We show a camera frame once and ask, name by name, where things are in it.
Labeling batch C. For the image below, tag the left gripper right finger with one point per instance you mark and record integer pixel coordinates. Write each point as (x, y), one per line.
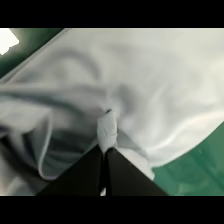
(130, 176)

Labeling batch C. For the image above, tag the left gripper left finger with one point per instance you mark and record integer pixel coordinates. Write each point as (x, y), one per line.
(81, 176)

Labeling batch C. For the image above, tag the white T-shirt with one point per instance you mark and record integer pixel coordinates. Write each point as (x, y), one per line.
(133, 83)

